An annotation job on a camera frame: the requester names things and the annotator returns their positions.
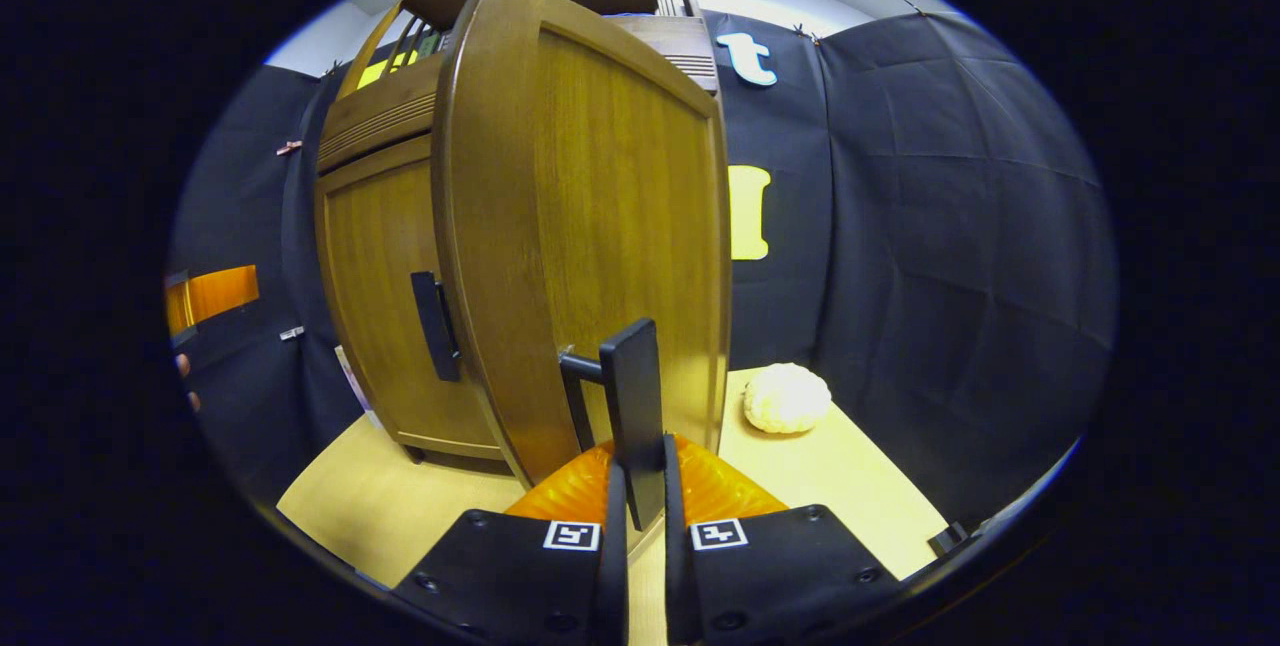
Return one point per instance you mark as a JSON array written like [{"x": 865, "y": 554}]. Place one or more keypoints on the white clip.
[{"x": 292, "y": 333}]

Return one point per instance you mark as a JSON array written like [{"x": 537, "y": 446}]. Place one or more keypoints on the small pale box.
[{"x": 352, "y": 378}]

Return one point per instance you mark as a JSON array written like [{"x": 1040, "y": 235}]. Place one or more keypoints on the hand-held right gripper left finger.
[{"x": 614, "y": 566}]

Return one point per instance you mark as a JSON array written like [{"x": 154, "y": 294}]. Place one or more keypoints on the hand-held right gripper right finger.
[{"x": 675, "y": 576}]

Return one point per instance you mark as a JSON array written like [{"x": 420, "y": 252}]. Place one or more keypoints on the wooden shoe cabinet door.
[
  {"x": 600, "y": 206},
  {"x": 385, "y": 276}
]

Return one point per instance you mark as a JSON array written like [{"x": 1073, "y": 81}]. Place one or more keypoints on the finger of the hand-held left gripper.
[{"x": 215, "y": 294}]

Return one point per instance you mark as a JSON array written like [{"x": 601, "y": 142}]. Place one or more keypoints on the white fluffy ball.
[{"x": 787, "y": 398}]

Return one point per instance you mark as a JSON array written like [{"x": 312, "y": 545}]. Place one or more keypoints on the black backdrop cloth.
[{"x": 950, "y": 276}]

